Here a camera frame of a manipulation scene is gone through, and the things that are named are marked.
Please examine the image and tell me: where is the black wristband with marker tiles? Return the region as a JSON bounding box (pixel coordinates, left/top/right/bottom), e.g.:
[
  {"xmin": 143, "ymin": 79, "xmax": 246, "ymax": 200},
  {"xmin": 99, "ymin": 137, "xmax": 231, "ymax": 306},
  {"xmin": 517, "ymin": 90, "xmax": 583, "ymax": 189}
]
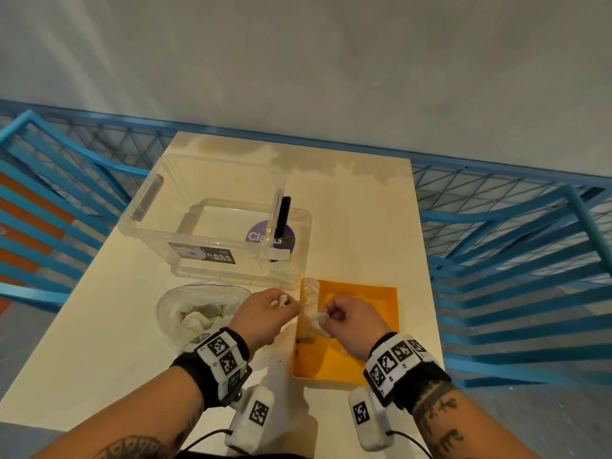
[
  {"xmin": 171, "ymin": 327, "xmax": 253, "ymax": 410},
  {"xmin": 363, "ymin": 332, "xmax": 453, "ymax": 414}
]

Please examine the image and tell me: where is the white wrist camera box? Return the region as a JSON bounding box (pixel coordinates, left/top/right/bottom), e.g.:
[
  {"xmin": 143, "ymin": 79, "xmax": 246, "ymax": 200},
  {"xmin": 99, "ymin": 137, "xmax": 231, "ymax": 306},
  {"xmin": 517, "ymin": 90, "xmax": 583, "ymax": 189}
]
[
  {"xmin": 348, "ymin": 386, "xmax": 396, "ymax": 453},
  {"xmin": 225, "ymin": 384, "xmax": 276, "ymax": 455}
]

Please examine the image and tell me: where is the clear plastic zip bag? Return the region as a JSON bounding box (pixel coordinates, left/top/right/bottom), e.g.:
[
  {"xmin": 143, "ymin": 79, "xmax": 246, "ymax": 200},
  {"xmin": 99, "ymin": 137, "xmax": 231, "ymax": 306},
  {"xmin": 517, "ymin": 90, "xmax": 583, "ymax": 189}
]
[{"xmin": 156, "ymin": 281, "xmax": 252, "ymax": 350}]

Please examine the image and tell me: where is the bunch of white wipes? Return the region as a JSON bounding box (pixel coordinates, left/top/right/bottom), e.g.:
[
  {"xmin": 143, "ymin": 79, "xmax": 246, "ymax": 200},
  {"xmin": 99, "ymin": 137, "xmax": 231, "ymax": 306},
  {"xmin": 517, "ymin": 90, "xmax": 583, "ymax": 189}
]
[{"xmin": 179, "ymin": 303, "xmax": 235, "ymax": 336}]

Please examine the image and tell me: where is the white cloth wipe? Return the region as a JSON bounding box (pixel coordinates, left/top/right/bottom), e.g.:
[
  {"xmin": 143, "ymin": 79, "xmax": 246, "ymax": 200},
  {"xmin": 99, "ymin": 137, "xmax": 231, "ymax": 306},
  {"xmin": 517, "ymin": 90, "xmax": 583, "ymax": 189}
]
[{"xmin": 271, "ymin": 277, "xmax": 333, "ymax": 341}]

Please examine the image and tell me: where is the orange plastic tray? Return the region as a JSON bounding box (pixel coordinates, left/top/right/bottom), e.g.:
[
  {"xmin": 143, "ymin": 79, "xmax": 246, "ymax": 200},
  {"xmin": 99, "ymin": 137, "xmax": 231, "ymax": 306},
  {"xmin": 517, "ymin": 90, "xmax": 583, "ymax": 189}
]
[{"xmin": 291, "ymin": 277, "xmax": 400, "ymax": 386}]

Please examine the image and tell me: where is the blue metal railing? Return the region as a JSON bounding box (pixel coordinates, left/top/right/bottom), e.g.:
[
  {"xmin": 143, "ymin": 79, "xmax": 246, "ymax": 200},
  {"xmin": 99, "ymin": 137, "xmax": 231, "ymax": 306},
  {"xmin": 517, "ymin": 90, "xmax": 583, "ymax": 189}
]
[{"xmin": 0, "ymin": 99, "xmax": 612, "ymax": 390}]

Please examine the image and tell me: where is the person's right forearm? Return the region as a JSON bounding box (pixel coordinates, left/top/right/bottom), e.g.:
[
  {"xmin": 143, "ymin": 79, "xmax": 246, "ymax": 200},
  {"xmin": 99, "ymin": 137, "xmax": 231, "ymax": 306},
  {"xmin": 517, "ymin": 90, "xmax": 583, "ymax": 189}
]
[{"xmin": 411, "ymin": 380, "xmax": 541, "ymax": 459}]

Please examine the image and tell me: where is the black cable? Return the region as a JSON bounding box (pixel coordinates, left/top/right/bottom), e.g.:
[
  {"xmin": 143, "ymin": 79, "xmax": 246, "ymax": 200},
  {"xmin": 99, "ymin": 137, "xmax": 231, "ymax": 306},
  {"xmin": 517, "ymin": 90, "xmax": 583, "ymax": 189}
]
[
  {"xmin": 178, "ymin": 428, "xmax": 233, "ymax": 458},
  {"xmin": 385, "ymin": 429, "xmax": 434, "ymax": 459}
]

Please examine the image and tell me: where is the person's left forearm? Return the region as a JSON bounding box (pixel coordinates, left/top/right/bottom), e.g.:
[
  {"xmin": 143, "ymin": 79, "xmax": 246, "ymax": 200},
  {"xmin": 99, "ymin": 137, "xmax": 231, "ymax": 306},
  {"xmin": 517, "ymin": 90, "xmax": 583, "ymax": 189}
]
[{"xmin": 31, "ymin": 365, "xmax": 207, "ymax": 459}]

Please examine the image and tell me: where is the person's left hand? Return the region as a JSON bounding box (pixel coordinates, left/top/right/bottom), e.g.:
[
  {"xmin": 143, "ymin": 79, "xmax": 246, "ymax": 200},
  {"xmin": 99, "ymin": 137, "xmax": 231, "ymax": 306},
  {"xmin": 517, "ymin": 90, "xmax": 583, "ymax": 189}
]
[{"xmin": 229, "ymin": 288, "xmax": 302, "ymax": 363}]

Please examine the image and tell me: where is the clear plastic storage box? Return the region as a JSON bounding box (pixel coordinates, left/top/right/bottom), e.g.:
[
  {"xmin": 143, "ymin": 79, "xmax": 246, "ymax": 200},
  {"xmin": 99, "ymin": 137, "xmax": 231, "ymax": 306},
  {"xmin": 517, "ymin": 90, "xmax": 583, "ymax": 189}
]
[{"xmin": 118, "ymin": 153, "xmax": 312, "ymax": 291}]

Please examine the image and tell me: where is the person's right hand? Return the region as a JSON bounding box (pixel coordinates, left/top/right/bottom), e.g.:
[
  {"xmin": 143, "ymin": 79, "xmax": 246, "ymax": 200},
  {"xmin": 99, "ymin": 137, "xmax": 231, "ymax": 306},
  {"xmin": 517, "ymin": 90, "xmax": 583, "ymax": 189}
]
[{"xmin": 318, "ymin": 296, "xmax": 394, "ymax": 362}]

